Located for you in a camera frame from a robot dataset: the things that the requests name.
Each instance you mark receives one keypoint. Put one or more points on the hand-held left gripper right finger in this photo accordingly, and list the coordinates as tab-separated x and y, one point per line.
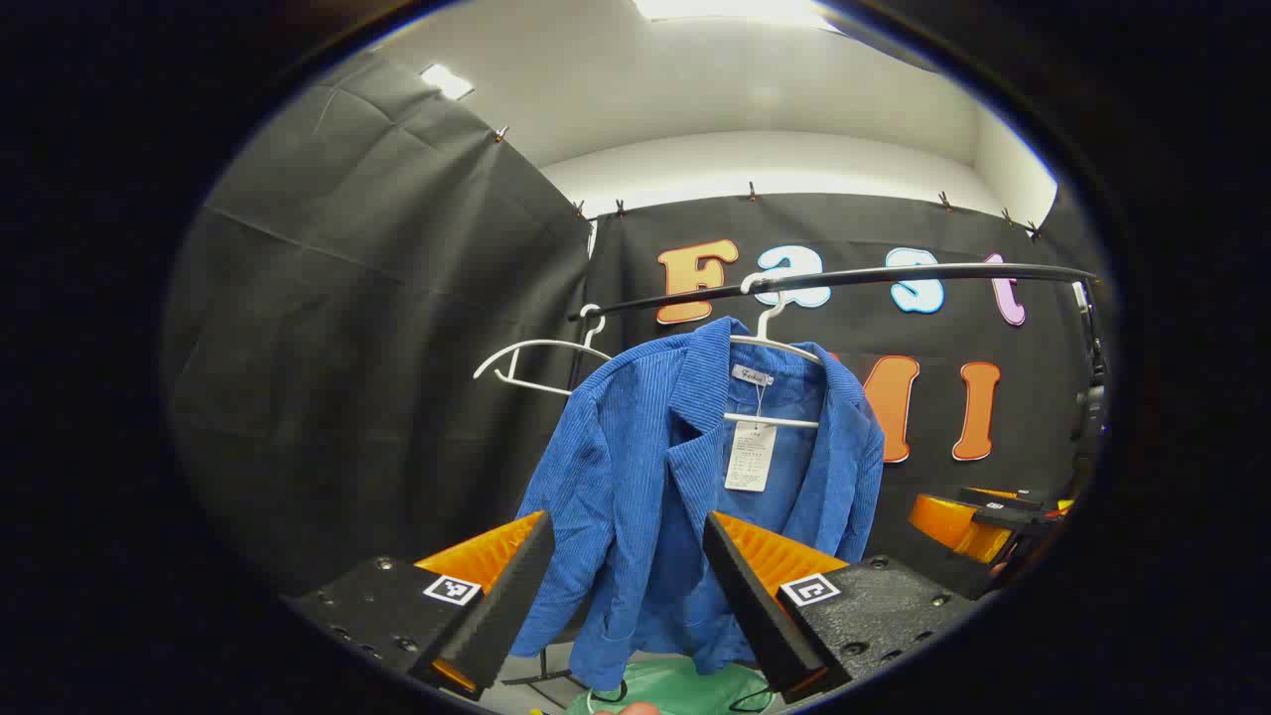
755	606

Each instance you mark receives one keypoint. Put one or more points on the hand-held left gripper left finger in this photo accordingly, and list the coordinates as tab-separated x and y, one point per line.
501	606

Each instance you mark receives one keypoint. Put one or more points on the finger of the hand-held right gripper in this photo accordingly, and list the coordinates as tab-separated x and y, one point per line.
1023	497
953	521

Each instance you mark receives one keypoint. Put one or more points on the green mesh laundry hamper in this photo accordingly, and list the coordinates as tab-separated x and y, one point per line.
685	692

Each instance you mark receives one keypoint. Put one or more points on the white plastic clothes hanger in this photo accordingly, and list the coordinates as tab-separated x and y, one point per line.
536	345
784	421

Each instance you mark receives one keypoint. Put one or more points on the black metal clothes rack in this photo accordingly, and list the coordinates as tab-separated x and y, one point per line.
894	275

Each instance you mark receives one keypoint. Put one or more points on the small ceiling light panel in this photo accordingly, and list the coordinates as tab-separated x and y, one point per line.
447	81

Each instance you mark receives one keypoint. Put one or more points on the large ceiling light panel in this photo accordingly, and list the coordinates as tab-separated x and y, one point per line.
735	8

